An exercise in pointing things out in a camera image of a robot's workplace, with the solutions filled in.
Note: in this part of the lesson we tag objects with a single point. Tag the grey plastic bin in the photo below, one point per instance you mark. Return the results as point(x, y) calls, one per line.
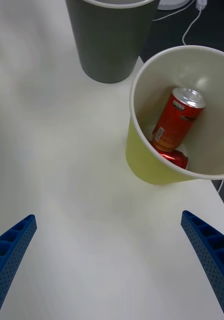
point(109, 42)

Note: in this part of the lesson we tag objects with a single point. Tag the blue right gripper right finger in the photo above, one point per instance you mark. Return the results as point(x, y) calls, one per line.
point(211, 255)

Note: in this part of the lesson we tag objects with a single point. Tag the yellow-green plastic bin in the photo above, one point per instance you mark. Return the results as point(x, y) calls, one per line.
point(141, 160)

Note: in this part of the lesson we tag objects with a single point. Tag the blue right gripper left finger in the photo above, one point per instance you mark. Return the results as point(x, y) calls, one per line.
point(8, 257)

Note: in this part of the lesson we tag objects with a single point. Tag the red drink can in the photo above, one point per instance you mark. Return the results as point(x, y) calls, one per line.
point(175, 120)

